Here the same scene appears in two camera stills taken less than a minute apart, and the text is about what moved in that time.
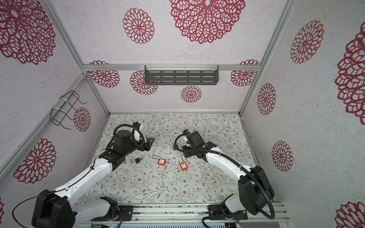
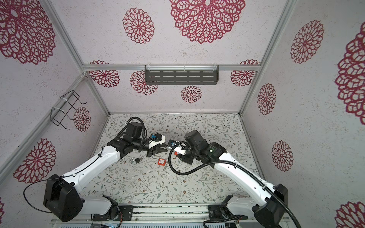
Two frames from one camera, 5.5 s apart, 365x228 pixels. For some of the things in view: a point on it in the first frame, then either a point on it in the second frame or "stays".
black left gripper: [148, 144] -> [154, 150]
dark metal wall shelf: [181, 74] stays
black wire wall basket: [64, 104] stays
